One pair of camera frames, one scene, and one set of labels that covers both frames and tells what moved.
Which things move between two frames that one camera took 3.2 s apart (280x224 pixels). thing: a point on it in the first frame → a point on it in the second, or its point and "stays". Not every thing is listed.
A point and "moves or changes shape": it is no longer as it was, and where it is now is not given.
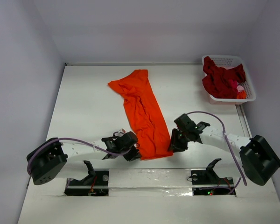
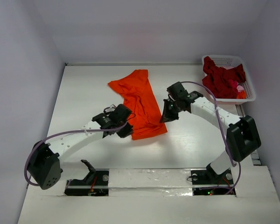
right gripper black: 175,142 → 169,108
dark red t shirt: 216,80 stays
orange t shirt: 145,118 moves or changes shape
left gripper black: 133,154 → 127,131
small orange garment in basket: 241,95 stays
